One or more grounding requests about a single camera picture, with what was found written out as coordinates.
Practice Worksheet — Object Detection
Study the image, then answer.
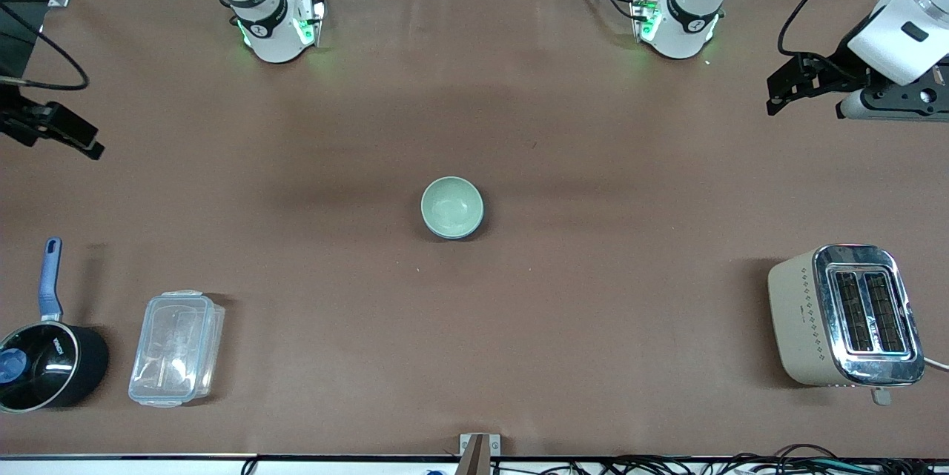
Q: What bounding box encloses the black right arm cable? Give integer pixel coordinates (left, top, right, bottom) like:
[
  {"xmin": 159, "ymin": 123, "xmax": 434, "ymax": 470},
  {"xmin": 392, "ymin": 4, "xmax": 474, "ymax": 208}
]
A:
[{"xmin": 0, "ymin": 2, "xmax": 90, "ymax": 91}]

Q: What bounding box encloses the clear plastic lidded container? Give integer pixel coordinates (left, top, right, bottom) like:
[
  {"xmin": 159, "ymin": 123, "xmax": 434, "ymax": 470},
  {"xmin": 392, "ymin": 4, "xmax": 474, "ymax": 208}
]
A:
[{"xmin": 128, "ymin": 290, "xmax": 226, "ymax": 408}]

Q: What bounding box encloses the beige chrome toaster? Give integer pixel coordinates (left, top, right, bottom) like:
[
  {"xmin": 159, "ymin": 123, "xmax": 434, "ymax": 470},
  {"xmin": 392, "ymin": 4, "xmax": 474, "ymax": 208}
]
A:
[{"xmin": 767, "ymin": 244, "xmax": 926, "ymax": 406}]

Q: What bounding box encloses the glass pot lid blue knob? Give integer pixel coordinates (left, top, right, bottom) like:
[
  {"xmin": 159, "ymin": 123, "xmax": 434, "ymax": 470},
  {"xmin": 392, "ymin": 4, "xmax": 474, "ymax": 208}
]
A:
[{"xmin": 0, "ymin": 321, "xmax": 79, "ymax": 412}]

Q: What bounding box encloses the blue bowl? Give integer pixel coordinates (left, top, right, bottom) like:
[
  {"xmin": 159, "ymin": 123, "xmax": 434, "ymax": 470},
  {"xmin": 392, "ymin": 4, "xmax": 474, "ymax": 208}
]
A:
[{"xmin": 423, "ymin": 201, "xmax": 486, "ymax": 241}]

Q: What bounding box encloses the black cable tangle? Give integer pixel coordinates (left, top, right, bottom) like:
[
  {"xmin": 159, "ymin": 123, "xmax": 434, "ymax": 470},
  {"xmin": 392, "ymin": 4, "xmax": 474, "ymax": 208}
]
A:
[{"xmin": 497, "ymin": 444, "xmax": 949, "ymax": 475}]

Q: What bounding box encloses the green bowl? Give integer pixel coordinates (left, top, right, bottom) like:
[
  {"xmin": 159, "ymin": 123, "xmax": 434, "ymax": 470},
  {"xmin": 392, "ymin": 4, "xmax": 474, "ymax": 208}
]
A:
[{"xmin": 420, "ymin": 176, "xmax": 484, "ymax": 237}]

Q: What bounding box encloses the metal bracket with post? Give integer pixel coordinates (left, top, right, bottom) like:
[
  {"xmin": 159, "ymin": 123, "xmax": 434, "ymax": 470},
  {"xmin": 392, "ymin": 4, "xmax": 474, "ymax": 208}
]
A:
[{"xmin": 459, "ymin": 433, "xmax": 501, "ymax": 475}]

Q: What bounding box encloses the brown table mat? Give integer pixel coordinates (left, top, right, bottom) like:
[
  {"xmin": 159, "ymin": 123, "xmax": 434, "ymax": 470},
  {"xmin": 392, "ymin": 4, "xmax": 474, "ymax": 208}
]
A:
[{"xmin": 0, "ymin": 0, "xmax": 949, "ymax": 459}]

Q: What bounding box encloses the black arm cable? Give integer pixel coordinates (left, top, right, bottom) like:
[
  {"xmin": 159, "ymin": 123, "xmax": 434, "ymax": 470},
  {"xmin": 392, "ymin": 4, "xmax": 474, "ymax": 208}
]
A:
[
  {"xmin": 0, "ymin": 2, "xmax": 90, "ymax": 91},
  {"xmin": 777, "ymin": 0, "xmax": 936, "ymax": 64}
]

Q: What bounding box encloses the black saucepan blue handle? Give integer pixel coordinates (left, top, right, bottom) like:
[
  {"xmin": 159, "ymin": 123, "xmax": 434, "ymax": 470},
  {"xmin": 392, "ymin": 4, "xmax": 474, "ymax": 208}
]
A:
[{"xmin": 0, "ymin": 237, "xmax": 110, "ymax": 413}]

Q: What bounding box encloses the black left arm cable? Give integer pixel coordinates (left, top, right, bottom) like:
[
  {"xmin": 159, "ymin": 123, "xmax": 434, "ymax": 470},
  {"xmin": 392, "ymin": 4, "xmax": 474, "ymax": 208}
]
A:
[{"xmin": 777, "ymin": 0, "xmax": 936, "ymax": 64}]

